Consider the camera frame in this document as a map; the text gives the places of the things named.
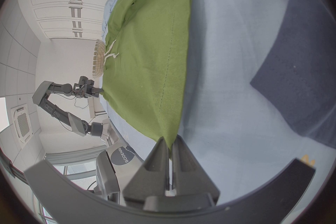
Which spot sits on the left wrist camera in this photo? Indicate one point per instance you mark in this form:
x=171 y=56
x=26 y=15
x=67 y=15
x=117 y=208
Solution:
x=90 y=83

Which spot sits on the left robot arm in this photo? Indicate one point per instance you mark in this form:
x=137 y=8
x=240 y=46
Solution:
x=59 y=87

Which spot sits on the bed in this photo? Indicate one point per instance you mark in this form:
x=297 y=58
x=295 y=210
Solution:
x=223 y=60

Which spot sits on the white wardrobe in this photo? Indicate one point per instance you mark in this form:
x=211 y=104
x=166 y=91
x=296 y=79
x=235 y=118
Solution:
x=52 y=7

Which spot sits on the round woven basket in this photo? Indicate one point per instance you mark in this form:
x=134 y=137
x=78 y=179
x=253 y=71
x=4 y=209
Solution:
x=99 y=60

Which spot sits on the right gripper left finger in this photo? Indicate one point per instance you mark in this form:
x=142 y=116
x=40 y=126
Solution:
x=149 y=175

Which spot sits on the dark blue garment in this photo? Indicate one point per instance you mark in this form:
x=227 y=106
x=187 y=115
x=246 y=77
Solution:
x=301 y=73

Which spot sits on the white ceiling air conditioner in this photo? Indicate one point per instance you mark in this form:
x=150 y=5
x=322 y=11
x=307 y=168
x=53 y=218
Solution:
x=22 y=124

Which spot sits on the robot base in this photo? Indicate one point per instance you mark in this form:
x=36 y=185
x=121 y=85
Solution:
x=105 y=167

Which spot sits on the green shorts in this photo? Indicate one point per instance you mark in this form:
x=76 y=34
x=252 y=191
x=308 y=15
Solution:
x=152 y=47

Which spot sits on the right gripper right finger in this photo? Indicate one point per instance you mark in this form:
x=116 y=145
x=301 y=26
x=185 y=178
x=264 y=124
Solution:
x=191 y=175

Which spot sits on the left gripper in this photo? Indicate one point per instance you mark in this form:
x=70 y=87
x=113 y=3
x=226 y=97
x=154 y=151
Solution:
x=94 y=91

